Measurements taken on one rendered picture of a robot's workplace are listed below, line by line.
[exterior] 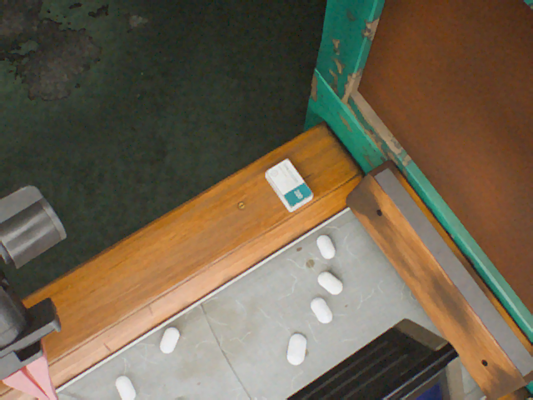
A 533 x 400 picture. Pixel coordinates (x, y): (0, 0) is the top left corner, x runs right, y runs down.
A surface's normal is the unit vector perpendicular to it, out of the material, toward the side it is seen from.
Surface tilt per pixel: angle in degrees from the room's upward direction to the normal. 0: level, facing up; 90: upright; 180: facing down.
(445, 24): 90
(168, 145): 0
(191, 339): 0
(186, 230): 0
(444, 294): 67
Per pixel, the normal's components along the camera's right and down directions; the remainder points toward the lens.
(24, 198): 0.55, 0.10
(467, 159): -0.83, 0.50
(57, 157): 0.04, -0.35
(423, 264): -0.76, 0.32
